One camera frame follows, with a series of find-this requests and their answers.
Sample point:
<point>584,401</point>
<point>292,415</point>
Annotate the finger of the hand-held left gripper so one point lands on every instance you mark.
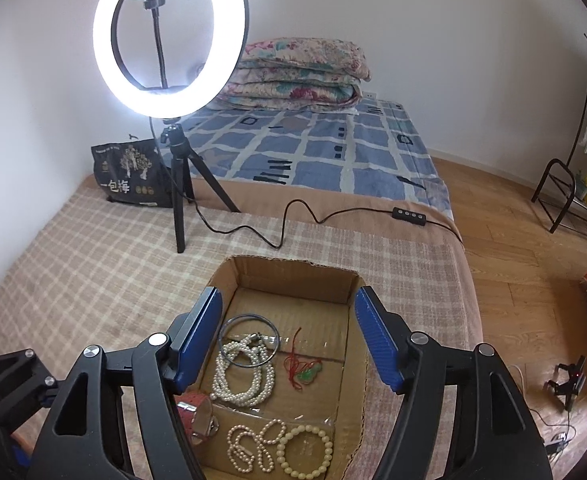
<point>18,385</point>

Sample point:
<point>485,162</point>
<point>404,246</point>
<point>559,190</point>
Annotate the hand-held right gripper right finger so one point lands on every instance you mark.
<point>376,345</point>

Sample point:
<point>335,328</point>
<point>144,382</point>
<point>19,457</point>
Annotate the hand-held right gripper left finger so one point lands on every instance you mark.
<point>201,345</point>

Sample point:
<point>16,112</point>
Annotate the thin black bangle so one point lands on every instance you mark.
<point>248,315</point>

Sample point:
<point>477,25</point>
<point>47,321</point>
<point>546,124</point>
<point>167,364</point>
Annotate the cardboard box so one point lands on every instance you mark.
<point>293,290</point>

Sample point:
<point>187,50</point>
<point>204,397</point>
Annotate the beige plaid blanket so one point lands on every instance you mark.
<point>98,270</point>

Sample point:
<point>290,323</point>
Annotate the black printed snack bag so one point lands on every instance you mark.
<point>123,175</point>

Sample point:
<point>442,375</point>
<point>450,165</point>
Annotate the blue checked bed sheet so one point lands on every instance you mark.
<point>323,160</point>

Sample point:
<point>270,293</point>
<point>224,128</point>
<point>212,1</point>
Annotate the black metal rack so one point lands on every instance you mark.
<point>543,180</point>

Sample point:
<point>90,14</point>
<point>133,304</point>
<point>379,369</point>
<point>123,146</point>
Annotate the folded floral quilt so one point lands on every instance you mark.
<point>298,70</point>

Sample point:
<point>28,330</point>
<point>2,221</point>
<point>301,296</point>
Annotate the white wall socket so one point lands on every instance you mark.
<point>370,96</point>

